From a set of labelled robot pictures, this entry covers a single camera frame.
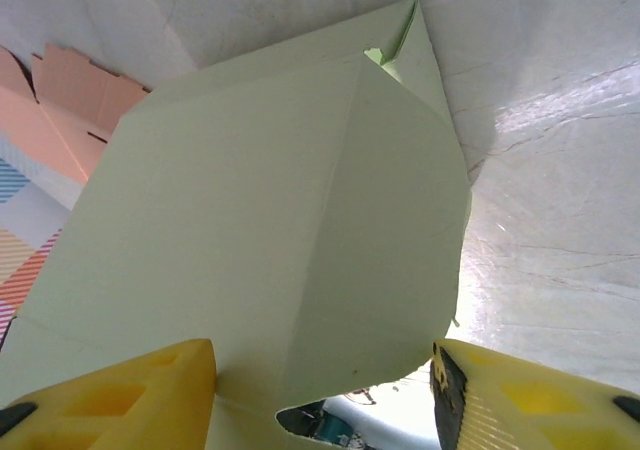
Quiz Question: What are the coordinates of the light green paper box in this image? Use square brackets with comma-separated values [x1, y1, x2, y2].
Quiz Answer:
[0, 0, 474, 450]

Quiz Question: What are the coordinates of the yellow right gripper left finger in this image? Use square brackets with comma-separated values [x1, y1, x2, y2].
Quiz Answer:
[0, 338, 219, 450]

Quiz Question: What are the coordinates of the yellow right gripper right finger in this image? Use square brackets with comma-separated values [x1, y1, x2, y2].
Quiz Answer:
[429, 338, 640, 450]

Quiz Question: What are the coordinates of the orange paper box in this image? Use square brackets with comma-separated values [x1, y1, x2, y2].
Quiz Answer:
[0, 42, 152, 187]

